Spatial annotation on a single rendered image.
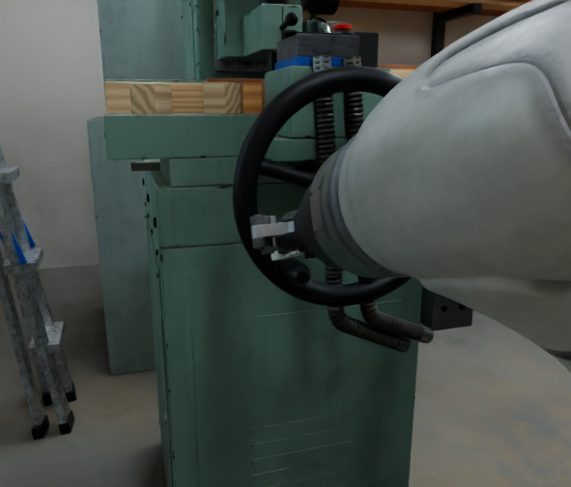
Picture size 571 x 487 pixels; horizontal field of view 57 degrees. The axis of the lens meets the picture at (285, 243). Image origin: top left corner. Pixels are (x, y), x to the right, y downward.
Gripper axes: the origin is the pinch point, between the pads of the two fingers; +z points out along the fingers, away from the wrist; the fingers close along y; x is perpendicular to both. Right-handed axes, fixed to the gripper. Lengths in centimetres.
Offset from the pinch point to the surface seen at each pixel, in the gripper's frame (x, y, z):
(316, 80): -17.6, -5.5, 0.2
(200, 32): -47, -1, 46
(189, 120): -19.7, 6.2, 19.4
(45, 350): 16, 40, 107
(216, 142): -16.8, 2.6, 20.4
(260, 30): -36.8, -7.1, 26.2
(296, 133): -15.0, -6.2, 11.0
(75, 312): 7, 43, 207
